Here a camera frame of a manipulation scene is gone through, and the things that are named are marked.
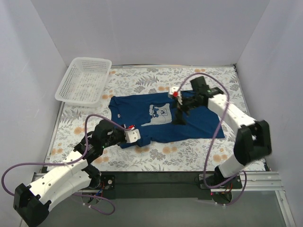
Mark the floral patterned tablecloth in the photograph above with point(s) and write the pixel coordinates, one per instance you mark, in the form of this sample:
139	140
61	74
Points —
186	155

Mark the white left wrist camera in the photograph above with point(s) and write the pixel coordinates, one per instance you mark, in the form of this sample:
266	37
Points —
132	134

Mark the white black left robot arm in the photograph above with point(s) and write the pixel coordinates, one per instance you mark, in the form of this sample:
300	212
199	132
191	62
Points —
33	202

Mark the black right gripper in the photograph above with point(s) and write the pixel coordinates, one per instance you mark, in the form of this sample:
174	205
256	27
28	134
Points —
183	107

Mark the aluminium frame rail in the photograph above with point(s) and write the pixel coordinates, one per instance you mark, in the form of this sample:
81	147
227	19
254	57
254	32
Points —
254	180

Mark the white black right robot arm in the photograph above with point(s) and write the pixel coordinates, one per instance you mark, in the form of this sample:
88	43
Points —
253	141

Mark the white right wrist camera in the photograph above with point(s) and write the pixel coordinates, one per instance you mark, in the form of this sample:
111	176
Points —
175	93

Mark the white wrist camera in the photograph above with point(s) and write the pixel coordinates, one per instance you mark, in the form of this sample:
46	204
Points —
132	134
175	93

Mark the white plastic basket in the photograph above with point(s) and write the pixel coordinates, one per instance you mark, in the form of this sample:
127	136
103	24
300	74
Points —
84	81

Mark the blue printed t-shirt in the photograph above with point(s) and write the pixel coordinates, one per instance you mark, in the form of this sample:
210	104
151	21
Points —
154	116

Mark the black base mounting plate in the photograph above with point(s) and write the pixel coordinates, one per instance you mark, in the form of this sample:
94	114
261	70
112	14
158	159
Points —
150	185

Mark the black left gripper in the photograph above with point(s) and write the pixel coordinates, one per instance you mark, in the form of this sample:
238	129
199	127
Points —
123	141

